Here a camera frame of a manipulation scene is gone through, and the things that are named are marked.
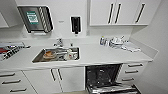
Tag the stainless steel dishwasher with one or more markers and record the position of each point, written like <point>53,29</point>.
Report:
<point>113,90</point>

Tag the small sink soap pump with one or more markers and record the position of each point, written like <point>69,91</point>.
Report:
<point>71,44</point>

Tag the white mug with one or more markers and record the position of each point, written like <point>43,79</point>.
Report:
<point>72,54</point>

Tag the white bottle blue label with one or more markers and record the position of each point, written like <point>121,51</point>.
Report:
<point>102,41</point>

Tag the small white jar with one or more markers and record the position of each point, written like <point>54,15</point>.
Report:
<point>107,42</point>

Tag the chrome sink faucet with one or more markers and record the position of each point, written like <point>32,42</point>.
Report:
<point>59,42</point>

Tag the stack of white dishes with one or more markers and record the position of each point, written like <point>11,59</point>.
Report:
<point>116,42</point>

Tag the orange bowl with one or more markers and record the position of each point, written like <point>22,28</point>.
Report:
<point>49,55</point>

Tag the white lower double-door cabinet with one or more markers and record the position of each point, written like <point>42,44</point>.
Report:
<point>71,81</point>

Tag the stainless steel sink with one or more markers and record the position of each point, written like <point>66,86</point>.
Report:
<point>38,59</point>

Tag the white upper cabinet wide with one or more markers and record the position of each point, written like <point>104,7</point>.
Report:
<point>123,13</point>

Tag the grey paper towel dispenser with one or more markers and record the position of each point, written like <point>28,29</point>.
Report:
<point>35,18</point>

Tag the white wide drawer stack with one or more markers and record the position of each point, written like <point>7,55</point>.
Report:
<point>15,83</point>

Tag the black wall soap dispenser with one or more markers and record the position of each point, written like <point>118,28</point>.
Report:
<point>75,24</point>

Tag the small wall label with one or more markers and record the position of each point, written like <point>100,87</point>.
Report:
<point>61,21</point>

